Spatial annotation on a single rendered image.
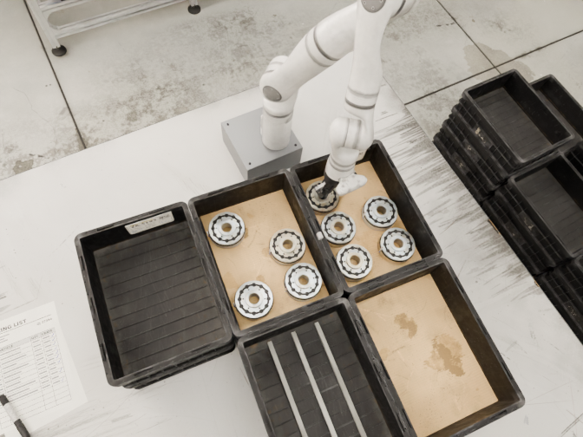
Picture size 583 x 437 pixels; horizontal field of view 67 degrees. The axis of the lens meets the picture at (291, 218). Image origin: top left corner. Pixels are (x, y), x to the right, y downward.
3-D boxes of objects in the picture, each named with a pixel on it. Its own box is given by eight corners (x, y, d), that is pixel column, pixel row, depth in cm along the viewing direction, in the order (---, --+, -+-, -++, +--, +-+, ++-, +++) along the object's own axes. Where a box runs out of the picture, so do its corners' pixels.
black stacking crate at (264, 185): (192, 217, 130) (186, 200, 120) (284, 186, 136) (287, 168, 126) (237, 344, 117) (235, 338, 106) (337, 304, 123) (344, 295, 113)
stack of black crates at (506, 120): (424, 147, 227) (461, 89, 185) (469, 127, 234) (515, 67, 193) (470, 211, 214) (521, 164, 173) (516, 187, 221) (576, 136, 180)
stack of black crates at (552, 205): (471, 211, 214) (508, 177, 183) (518, 186, 221) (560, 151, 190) (524, 282, 201) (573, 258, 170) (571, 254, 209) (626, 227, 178)
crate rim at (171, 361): (75, 238, 115) (72, 235, 113) (186, 203, 121) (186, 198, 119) (112, 389, 101) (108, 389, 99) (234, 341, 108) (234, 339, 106)
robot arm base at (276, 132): (256, 134, 144) (256, 101, 128) (278, 122, 147) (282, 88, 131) (272, 155, 141) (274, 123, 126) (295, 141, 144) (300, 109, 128)
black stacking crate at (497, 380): (338, 305, 123) (346, 296, 112) (429, 269, 129) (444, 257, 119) (404, 453, 109) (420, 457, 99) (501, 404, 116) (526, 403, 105)
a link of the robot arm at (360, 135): (370, 158, 103) (386, 106, 94) (333, 151, 103) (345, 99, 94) (370, 141, 108) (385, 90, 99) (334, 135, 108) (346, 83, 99)
